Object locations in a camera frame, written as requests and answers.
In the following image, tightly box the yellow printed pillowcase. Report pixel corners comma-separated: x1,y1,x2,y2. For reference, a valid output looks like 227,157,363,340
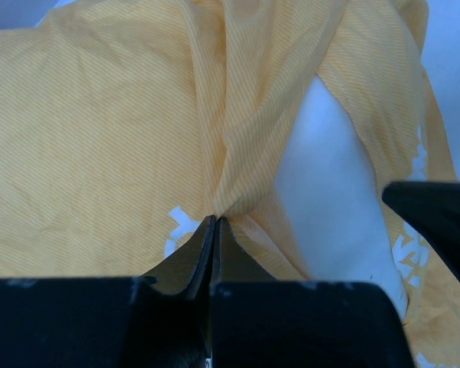
0,1,460,367

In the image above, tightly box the white pillow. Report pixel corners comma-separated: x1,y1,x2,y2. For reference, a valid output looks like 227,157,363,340
274,77,409,318

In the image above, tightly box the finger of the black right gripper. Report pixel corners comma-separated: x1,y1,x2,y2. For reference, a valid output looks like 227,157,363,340
382,181,460,282

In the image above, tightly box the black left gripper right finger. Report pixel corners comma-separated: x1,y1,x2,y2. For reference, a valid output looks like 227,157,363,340
210,218,414,367

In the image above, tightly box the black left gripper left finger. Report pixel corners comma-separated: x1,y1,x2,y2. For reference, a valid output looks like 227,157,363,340
0,216,216,367

